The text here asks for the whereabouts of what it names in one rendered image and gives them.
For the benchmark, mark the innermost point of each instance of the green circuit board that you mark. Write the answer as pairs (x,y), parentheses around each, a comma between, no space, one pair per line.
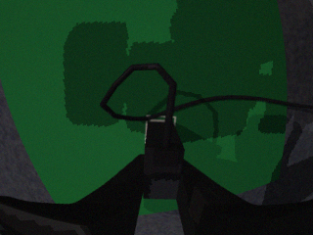
(58,59)

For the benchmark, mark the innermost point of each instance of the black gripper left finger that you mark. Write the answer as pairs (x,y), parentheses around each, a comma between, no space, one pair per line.
(111,210)

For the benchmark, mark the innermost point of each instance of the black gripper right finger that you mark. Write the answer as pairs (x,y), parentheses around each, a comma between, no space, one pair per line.
(205,208)

